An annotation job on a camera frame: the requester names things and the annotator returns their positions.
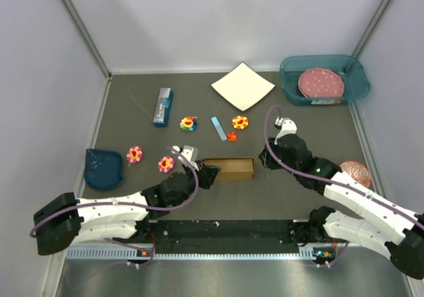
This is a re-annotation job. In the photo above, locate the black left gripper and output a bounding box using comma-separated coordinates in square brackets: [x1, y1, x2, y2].
[172, 160, 221, 208]

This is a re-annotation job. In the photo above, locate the pink patterned bowl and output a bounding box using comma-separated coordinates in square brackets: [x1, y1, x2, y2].
[340, 160, 372, 188]

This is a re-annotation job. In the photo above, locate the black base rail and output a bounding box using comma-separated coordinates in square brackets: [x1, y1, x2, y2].
[116, 220, 334, 254]

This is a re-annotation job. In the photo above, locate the orange plush flower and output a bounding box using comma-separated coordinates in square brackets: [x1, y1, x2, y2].
[232, 115, 249, 130]

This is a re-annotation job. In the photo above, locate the pink dotted plate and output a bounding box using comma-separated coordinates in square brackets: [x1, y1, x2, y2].
[297, 68, 345, 98]

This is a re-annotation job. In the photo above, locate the white cable duct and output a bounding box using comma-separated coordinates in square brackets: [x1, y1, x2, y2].
[66, 246, 333, 261]

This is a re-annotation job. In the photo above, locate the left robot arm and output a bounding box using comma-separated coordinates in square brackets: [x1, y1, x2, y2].
[30, 161, 221, 256]

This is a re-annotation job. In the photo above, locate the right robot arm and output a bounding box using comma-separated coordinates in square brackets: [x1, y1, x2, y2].
[259, 134, 423, 280]

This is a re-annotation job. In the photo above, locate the blue toothpaste box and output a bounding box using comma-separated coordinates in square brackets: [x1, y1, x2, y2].
[153, 88, 174, 127]

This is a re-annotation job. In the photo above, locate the rainbow plush flower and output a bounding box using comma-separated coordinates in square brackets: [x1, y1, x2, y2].
[180, 116, 197, 132]

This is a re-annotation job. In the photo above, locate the brown cardboard box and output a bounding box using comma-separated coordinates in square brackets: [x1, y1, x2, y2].
[204, 158, 254, 182]

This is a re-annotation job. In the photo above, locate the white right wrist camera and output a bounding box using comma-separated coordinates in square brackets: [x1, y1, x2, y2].
[274, 117, 297, 145]

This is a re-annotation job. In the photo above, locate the dark blue dish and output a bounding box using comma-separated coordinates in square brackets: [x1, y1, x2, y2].
[83, 148, 123, 191]

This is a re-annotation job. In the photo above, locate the light blue stick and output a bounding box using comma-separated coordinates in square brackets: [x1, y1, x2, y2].
[211, 117, 227, 141]

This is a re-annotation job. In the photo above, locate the pink plush flower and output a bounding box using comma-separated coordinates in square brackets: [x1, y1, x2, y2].
[158, 156, 175, 173]
[126, 146, 143, 164]

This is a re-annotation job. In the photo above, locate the white square plate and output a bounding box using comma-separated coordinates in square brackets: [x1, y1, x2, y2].
[211, 62, 275, 111]

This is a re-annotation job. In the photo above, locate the teal plastic bin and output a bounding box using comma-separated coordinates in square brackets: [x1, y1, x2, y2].
[280, 55, 370, 106]

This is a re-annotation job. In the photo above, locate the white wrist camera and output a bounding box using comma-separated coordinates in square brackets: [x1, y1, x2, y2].
[172, 145, 199, 171]
[274, 117, 297, 145]

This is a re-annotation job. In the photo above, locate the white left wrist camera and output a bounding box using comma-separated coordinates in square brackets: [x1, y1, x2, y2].
[172, 145, 199, 171]

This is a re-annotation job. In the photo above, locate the orange red small toy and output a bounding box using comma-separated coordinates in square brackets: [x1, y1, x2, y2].
[227, 132, 238, 142]

